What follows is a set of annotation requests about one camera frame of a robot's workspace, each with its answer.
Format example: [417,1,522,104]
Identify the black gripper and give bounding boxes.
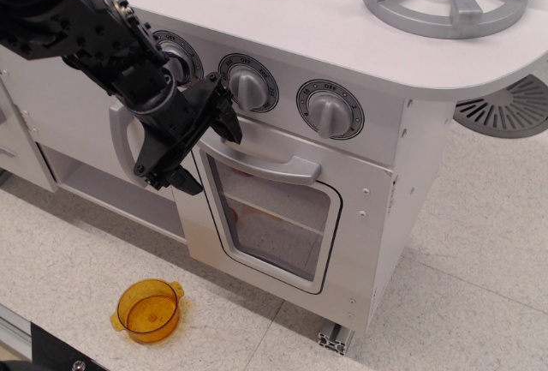
[128,73,242,194]

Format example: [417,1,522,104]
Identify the grey oven door handle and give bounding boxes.
[198,134,322,186]

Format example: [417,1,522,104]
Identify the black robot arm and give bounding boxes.
[1,0,242,195]

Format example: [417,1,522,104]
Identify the aluminium extrusion foot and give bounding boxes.
[318,320,354,356]

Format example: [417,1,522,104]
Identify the white cabinet door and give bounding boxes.
[1,50,174,204]

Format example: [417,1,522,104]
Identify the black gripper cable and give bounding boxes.
[160,47,192,85]

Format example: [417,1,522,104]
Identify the grey right stove knob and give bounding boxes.
[296,80,365,141]

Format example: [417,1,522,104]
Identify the grey middle stove knob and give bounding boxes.
[218,53,279,113]

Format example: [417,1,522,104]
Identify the white oven door with window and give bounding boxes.
[143,83,397,336]

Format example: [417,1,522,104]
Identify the grey stove knob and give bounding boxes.
[296,80,365,141]
[154,30,204,88]
[218,53,279,113]

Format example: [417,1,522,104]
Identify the aluminium frame rail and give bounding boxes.
[1,304,32,360]

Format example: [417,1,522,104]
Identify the grey left stove knob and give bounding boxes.
[154,30,204,88]

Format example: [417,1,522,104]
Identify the orange transparent toy pot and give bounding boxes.
[110,278,184,344]

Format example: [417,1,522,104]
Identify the white toy kitchen stove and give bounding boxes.
[1,0,547,336]

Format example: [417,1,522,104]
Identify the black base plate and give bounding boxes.
[1,323,106,371]

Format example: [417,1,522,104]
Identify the grey cabinet door handle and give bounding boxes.
[109,99,148,188]

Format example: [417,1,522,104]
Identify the grey slotted round disc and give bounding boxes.
[453,75,547,139]

